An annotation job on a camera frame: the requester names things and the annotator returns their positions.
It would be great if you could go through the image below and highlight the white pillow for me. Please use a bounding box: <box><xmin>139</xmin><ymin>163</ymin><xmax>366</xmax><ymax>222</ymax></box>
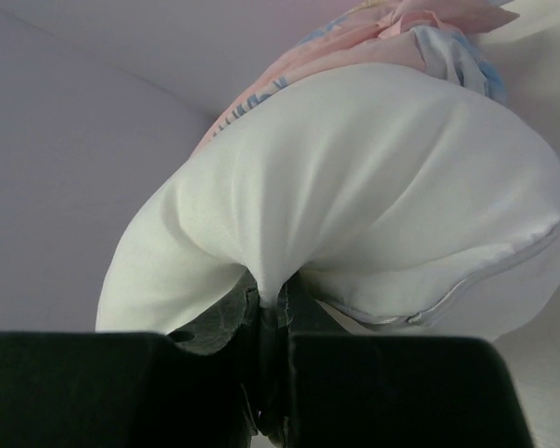
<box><xmin>95</xmin><ymin>63</ymin><xmax>560</xmax><ymax>341</ymax></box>

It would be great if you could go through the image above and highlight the blue and pink printed pillowcase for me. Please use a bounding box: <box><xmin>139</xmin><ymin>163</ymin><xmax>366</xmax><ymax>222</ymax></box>
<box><xmin>200</xmin><ymin>1</ymin><xmax>519</xmax><ymax>145</ymax></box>

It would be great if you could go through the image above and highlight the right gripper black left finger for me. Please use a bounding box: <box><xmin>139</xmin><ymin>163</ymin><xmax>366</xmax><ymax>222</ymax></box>
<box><xmin>0</xmin><ymin>274</ymin><xmax>259</xmax><ymax>447</ymax></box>

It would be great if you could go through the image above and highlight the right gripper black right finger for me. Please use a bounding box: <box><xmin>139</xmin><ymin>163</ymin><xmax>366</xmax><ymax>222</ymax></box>
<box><xmin>278</xmin><ymin>275</ymin><xmax>533</xmax><ymax>448</ymax></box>

